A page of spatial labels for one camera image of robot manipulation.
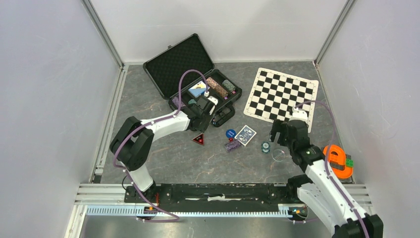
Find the blue boxed card deck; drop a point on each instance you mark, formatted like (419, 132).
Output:
(198, 89)

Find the green toy brick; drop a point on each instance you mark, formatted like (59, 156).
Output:
(349, 163)

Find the orange tape dispenser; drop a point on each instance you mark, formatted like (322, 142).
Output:
(337, 158)

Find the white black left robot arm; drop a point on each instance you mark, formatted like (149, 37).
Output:
(133, 141)

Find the purple chip stack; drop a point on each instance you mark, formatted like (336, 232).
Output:
(232, 145)
(177, 102)

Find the blue small blind button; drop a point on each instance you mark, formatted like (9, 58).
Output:
(230, 133)

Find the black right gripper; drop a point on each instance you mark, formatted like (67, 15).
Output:
(278, 126)

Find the blue patterned card deck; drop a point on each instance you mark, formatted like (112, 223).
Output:
(245, 135)

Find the green poker chip pair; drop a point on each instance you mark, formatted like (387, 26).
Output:
(265, 147)

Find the purple chip stack front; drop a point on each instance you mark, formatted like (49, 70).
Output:
(177, 102)

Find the green chip stack upper row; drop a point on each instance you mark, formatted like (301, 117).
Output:
(229, 86)

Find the pink chip stack upper row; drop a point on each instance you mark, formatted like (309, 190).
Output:
(217, 87)

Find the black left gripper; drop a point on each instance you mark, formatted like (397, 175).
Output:
(202, 126)

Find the red black all-in triangle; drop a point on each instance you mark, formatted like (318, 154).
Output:
(199, 139)

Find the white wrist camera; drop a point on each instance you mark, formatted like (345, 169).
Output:
(299, 114)
(211, 98)

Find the clear round disc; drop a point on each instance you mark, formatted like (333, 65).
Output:
(278, 155)

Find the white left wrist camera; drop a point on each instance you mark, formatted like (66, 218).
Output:
(211, 98)

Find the black poker set case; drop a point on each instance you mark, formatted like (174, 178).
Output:
(181, 66)

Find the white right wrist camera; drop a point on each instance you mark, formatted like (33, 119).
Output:
(299, 114)

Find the black white chessboard mat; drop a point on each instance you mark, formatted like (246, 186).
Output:
(274, 94)

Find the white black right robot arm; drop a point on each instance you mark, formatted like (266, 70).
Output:
(320, 189)

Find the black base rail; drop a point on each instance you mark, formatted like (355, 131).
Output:
(221, 197)

